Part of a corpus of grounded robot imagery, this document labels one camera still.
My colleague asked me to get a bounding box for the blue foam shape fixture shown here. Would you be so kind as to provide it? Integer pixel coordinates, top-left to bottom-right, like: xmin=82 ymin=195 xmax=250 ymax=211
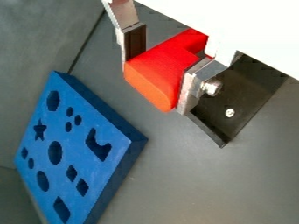
xmin=14 ymin=72 xmax=146 ymax=224

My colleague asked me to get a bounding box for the black curved stand fixture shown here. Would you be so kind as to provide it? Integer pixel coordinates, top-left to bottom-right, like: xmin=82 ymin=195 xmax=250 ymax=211
xmin=186 ymin=55 xmax=286 ymax=147

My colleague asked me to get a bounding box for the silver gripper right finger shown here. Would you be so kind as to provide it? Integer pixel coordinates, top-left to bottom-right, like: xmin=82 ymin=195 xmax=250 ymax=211
xmin=176 ymin=45 xmax=236 ymax=115

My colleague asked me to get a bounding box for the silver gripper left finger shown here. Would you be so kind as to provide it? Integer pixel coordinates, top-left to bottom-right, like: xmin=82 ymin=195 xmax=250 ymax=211
xmin=101 ymin=0 xmax=145 ymax=63

